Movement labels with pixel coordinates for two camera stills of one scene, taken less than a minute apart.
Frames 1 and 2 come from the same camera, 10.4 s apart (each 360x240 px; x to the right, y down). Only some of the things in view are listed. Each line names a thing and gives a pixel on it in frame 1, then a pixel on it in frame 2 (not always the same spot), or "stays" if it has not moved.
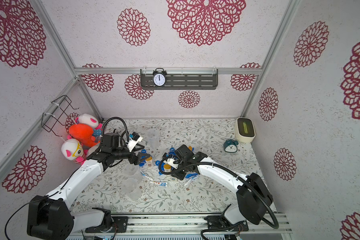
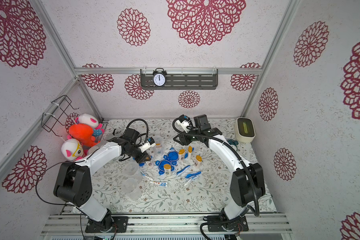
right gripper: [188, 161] to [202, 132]
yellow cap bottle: [149, 161] stays
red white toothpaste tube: [161, 184] stays
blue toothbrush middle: [191, 175] stays
